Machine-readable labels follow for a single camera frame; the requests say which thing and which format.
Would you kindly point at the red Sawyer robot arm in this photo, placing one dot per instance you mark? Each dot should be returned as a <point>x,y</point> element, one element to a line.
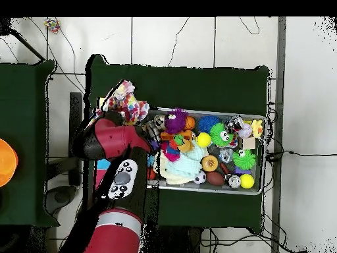
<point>116,137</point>

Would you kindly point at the green covered side table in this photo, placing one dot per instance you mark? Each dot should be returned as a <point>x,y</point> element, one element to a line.
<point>26,105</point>

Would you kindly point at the purple spiky monster toy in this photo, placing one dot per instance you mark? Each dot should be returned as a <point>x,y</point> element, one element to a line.
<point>175,121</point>

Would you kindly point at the dark green table cloth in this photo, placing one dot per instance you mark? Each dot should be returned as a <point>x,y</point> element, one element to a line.
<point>200,84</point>

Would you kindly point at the small brown football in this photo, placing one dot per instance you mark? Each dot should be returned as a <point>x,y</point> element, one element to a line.
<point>215,178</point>

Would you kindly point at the colourful patterned cloth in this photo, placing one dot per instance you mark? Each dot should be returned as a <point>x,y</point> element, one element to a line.
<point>129,105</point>

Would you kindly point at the orange building block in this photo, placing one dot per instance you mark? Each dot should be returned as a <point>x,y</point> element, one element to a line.
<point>168,136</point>

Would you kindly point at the shallow clear bin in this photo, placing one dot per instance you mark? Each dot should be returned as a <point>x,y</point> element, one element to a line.
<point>231,112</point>

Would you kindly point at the crushed silver can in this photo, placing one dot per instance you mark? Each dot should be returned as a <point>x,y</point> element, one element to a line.
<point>154,125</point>

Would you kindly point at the orange bowl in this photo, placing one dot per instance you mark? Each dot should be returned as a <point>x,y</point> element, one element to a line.
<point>6,161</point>

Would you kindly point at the light teal cloth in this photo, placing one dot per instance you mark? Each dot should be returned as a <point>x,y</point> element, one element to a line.
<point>184,164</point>

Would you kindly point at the yellow ball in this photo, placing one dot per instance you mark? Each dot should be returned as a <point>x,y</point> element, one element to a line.
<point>204,139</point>
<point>247,181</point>

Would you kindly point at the small colourful toy on floor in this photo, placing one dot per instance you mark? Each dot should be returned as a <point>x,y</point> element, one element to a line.
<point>51,23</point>

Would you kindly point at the wooden box with three holes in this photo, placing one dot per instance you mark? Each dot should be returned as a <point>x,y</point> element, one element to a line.
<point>102,164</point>

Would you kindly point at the blue spiky ball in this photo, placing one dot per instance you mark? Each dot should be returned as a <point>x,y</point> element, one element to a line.
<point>209,124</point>

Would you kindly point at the brown monkey toy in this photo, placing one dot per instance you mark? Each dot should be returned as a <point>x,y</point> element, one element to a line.
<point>185,144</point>

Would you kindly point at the small orange basketball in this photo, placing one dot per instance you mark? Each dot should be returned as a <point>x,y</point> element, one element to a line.
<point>190,123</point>

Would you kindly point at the small soccer ball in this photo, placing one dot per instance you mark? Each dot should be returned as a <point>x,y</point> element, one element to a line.
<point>200,177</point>

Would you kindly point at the green spiky ball with eyes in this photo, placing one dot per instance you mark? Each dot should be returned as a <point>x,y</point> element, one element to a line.
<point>221,134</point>

